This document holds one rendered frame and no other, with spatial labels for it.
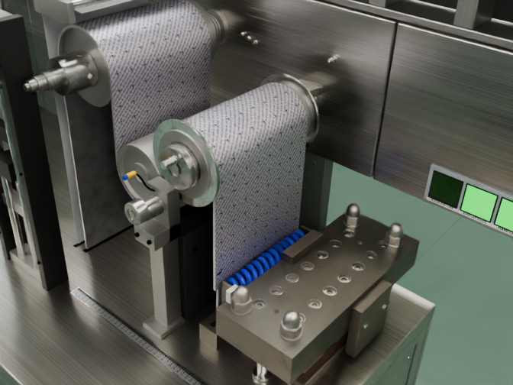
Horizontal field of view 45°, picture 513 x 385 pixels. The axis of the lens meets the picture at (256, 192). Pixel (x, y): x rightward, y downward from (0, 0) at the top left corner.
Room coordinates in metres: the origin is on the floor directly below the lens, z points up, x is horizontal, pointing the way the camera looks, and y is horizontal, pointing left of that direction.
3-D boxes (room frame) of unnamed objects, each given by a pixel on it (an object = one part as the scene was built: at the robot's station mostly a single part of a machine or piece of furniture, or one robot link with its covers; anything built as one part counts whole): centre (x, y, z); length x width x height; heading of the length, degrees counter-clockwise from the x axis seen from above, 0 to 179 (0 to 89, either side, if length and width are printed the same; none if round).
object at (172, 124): (0.84, 0.11, 1.25); 0.15 x 0.01 x 0.15; 51
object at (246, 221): (0.89, -0.01, 1.11); 0.23 x 0.01 x 0.18; 141
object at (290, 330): (0.70, -0.06, 1.05); 0.04 x 0.04 x 0.04
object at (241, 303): (0.75, 0.02, 1.05); 0.04 x 0.04 x 0.04
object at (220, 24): (1.23, 0.12, 1.33); 0.07 x 0.07 x 0.07; 51
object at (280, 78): (1.04, -0.05, 1.25); 0.15 x 0.01 x 0.15; 51
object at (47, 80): (0.94, 0.36, 1.33); 0.06 x 0.03 x 0.03; 141
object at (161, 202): (0.83, 0.16, 1.05); 0.06 x 0.05 x 0.31; 141
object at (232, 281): (0.88, -0.03, 1.03); 0.21 x 0.04 x 0.03; 141
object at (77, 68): (0.98, 0.32, 1.33); 0.06 x 0.06 x 0.06; 51
